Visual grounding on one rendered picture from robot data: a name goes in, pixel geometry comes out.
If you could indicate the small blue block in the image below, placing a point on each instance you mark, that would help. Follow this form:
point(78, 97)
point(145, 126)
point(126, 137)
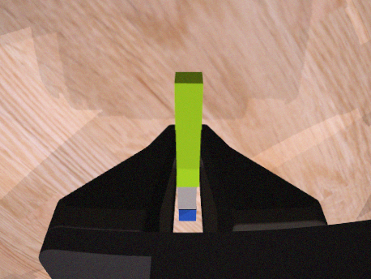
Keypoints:
point(187, 214)

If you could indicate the lime green rod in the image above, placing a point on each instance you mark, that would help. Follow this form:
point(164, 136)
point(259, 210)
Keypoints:
point(188, 93)

